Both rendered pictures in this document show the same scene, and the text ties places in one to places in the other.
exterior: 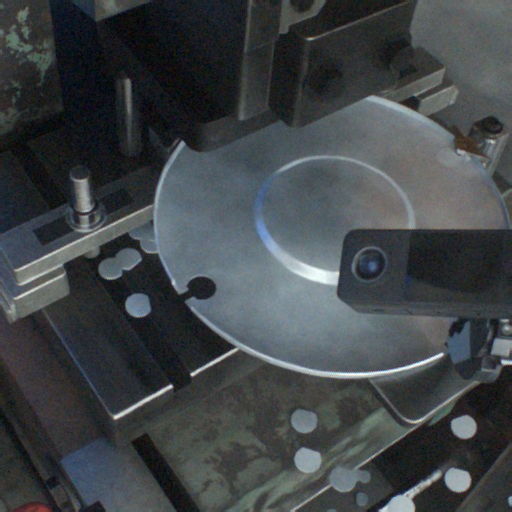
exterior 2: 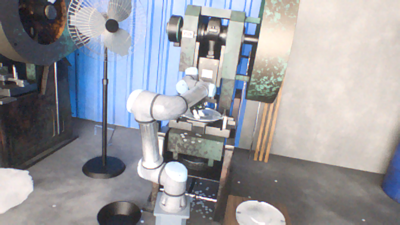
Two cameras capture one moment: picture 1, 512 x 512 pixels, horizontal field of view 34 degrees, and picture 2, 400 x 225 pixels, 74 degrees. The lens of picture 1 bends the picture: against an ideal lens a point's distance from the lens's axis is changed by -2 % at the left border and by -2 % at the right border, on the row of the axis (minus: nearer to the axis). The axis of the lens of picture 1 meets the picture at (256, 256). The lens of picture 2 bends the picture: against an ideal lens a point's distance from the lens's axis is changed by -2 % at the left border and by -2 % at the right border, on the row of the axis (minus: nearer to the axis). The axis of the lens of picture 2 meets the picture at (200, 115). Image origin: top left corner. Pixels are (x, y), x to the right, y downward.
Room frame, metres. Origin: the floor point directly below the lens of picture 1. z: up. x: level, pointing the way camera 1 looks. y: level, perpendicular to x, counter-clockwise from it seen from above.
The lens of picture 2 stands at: (-0.81, -1.41, 1.40)
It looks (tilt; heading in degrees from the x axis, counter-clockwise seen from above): 19 degrees down; 47
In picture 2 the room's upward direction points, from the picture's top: 8 degrees clockwise
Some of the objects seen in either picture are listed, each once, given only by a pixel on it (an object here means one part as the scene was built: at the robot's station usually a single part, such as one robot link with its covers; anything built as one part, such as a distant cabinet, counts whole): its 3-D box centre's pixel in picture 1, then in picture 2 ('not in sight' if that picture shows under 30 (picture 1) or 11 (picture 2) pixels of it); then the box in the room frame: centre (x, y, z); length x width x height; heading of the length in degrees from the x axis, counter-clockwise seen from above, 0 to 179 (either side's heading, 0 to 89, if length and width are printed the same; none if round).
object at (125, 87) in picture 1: (127, 92); not in sight; (0.52, 0.12, 0.81); 0.02 x 0.02 x 0.14; 41
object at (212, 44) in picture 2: not in sight; (212, 43); (0.53, 0.02, 1.27); 0.21 x 0.12 x 0.34; 41
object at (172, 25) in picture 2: not in sight; (180, 32); (0.38, 0.22, 1.31); 0.22 x 0.12 x 0.22; 41
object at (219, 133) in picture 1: (249, 46); (205, 98); (0.53, 0.03, 0.86); 0.20 x 0.16 x 0.05; 131
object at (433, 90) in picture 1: (386, 76); (225, 115); (0.64, -0.11, 0.76); 0.17 x 0.06 x 0.10; 131
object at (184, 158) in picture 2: not in sight; (196, 158); (0.53, 0.02, 0.36); 0.34 x 0.34 x 0.10
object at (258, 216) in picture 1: (335, 215); (200, 113); (0.43, -0.06, 0.78); 0.29 x 0.29 x 0.01
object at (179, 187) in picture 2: not in sight; (174, 177); (-0.04, -0.44, 0.62); 0.13 x 0.12 x 0.14; 116
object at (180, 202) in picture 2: not in sight; (173, 196); (-0.04, -0.45, 0.50); 0.15 x 0.15 x 0.10
